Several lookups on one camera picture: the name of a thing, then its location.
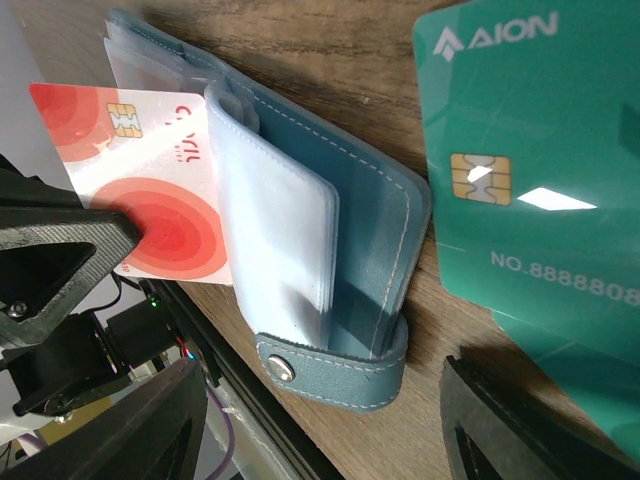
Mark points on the white card red circle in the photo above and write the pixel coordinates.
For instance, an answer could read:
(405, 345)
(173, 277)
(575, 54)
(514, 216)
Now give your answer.
(148, 155)

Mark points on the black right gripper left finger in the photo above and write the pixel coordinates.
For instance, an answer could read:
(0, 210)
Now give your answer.
(155, 432)

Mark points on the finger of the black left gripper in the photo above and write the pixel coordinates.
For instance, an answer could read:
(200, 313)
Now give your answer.
(54, 252)

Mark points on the teal VIP card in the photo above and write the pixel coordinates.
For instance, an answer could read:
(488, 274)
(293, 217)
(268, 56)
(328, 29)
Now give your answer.
(531, 117)

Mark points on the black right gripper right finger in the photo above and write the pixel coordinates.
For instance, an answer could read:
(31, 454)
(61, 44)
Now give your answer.
(491, 431)

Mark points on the blue card holder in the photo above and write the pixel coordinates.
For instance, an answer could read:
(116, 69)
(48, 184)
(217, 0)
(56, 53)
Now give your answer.
(322, 230)

